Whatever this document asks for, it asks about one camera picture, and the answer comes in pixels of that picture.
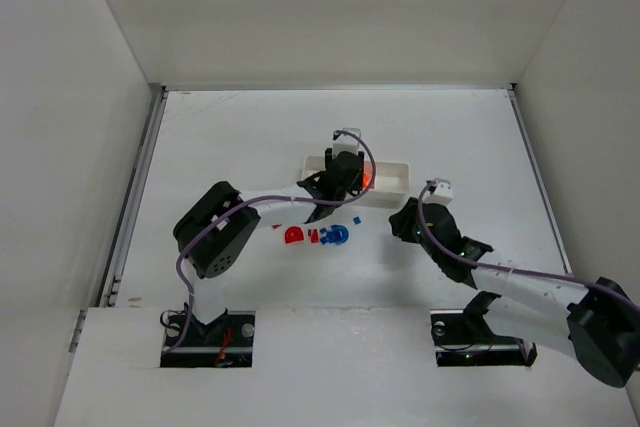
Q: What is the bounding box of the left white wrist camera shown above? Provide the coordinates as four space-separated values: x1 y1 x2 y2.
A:
332 127 361 156

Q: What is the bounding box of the red lego piece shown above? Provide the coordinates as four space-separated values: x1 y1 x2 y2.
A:
309 229 320 243

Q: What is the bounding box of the blue ring lego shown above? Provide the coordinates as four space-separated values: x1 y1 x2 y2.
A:
327 224 349 245

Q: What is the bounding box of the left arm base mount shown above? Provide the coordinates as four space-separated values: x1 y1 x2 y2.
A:
159 305 256 369

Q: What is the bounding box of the blue lego cluster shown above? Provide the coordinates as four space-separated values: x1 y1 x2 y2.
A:
320 228 332 245

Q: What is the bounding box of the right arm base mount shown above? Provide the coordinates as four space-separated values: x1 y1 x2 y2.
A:
430 291 538 367

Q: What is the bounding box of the purple cable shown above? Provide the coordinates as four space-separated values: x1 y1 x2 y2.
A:
417 181 640 313
164 130 375 354

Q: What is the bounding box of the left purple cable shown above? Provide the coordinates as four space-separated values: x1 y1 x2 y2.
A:
164 130 375 354

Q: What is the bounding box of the white three-compartment tray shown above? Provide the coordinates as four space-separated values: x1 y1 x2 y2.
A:
300 156 410 208

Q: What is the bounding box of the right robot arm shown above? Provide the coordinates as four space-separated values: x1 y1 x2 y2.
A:
389 197 639 388

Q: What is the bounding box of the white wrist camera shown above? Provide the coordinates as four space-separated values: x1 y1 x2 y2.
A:
332 127 361 156
423 179 453 206

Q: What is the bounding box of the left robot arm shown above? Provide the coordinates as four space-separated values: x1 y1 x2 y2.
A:
173 148 365 334

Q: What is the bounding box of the red dome lego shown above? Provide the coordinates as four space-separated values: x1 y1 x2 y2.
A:
284 226 305 244

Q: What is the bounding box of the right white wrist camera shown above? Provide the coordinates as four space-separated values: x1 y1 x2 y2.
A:
423 179 453 206

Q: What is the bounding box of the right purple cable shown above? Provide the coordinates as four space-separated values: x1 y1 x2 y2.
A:
417 181 640 313

